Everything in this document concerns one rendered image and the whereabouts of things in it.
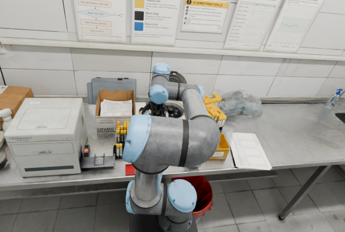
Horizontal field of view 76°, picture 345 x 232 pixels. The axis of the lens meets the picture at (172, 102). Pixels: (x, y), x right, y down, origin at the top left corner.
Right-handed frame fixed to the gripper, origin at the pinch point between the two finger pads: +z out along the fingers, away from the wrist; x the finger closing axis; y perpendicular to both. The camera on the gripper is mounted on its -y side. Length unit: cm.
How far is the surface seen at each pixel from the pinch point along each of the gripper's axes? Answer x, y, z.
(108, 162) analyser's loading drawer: -25.3, 7.1, 20.9
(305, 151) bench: 105, 22, 25
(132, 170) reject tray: -13.0, 12.2, 24.6
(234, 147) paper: 54, 9, 24
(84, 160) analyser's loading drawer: -37.2, 3.3, 21.1
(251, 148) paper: 66, 13, 24
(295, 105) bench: 141, -25, 29
